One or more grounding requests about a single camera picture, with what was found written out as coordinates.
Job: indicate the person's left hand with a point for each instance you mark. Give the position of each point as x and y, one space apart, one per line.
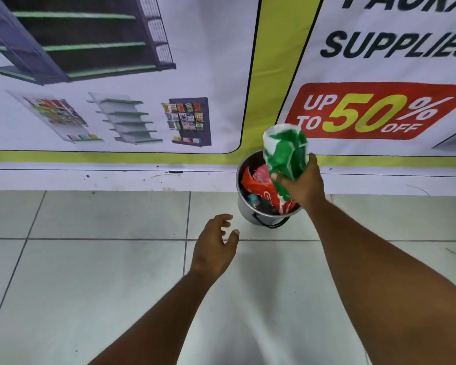
211 248

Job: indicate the person's right hand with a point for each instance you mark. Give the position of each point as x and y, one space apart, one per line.
306 186

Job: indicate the person's right thumb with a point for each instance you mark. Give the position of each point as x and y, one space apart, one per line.
313 163

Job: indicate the person's left thumb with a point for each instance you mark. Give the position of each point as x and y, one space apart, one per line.
231 241

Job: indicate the green and white packet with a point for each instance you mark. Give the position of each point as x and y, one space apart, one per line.
285 157

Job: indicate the person's left forearm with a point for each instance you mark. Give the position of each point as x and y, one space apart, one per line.
152 323

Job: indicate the person's right forearm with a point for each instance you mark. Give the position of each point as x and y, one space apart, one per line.
387 285

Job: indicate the metal trash bin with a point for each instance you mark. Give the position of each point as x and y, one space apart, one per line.
250 212

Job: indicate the red plastic wrapper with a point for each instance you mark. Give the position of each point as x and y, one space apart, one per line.
264 186

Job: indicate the printed advertising banner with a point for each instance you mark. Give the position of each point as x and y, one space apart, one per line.
212 83

